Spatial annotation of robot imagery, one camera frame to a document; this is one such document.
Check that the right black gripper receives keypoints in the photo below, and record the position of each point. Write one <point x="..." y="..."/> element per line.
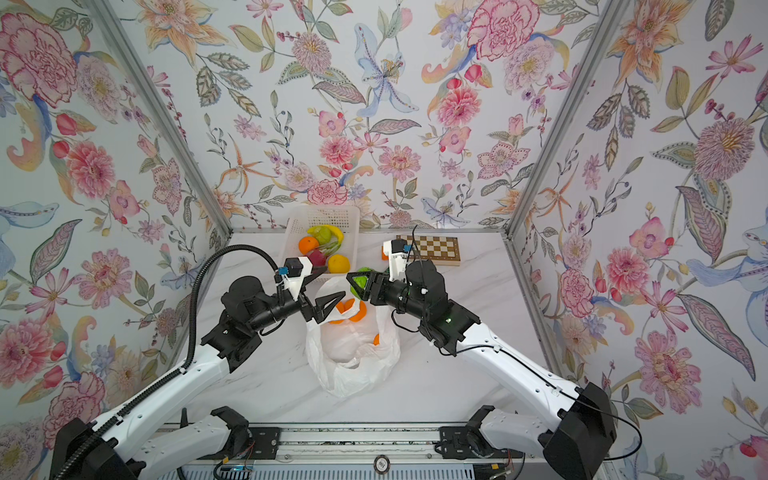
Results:
<point x="377" y="289"/>

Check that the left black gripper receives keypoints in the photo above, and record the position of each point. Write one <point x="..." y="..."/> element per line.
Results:
<point x="307" y="301"/>

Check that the green apple fruit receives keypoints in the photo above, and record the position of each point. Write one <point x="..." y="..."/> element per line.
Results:
<point x="358" y="286"/>

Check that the pink dragon fruit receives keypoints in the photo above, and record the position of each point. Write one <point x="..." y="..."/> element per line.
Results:
<point x="317" y="258"/>

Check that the yellow lemon fruit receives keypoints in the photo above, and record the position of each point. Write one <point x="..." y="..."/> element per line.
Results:
<point x="338" y="264"/>

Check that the white translucent plastic bag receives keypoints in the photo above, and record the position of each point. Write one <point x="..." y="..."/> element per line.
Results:
<point x="352" y="358"/>

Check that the green pepper fruit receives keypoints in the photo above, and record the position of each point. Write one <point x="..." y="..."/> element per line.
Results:
<point x="322" y="233"/>

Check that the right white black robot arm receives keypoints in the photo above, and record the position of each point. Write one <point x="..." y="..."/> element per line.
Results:
<point x="571" y="427"/>

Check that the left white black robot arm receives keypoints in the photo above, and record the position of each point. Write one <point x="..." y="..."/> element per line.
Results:
<point x="86" y="450"/>

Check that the yellow banana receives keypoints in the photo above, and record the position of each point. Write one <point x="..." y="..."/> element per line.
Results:
<point x="335" y="244"/>

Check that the wooden chessboard box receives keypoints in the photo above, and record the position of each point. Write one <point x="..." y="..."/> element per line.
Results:
<point x="441" y="250"/>

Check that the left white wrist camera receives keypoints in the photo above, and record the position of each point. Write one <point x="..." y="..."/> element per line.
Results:
<point x="294" y="275"/>

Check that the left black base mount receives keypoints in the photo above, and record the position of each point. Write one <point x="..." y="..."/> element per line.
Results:
<point x="260" y="443"/>

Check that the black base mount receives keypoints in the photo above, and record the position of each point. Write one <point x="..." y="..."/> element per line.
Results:
<point x="465" y="442"/>
<point x="260" y="443"/>

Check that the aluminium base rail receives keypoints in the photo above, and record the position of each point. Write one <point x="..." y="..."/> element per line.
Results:
<point x="376" y="444"/>

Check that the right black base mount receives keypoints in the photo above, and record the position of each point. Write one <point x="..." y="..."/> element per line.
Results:
<point x="465" y="442"/>

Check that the left aluminium corner post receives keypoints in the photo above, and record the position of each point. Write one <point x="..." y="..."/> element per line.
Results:
<point x="115" y="36"/>

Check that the aluminium corner post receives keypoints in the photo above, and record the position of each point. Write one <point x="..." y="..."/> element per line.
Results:
<point x="115" y="36"/>
<point x="606" y="27"/>

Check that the right aluminium corner post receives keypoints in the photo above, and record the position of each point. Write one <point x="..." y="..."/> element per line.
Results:
<point x="606" y="27"/>

